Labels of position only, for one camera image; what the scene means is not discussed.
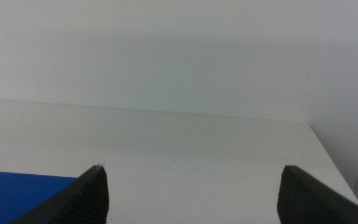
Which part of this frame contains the blue rectangular mat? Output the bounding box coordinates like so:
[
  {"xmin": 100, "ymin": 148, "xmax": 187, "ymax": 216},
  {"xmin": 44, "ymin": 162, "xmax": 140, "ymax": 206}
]
[{"xmin": 0, "ymin": 170, "xmax": 78, "ymax": 224}]

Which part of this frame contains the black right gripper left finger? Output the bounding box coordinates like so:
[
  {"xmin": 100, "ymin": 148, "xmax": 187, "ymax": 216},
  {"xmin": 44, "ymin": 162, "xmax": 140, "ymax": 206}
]
[{"xmin": 9, "ymin": 165, "xmax": 110, "ymax": 224}]

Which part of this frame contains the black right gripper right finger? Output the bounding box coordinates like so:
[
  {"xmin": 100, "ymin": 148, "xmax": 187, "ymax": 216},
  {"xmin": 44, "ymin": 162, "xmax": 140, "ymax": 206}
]
[{"xmin": 277, "ymin": 165, "xmax": 358, "ymax": 224}]

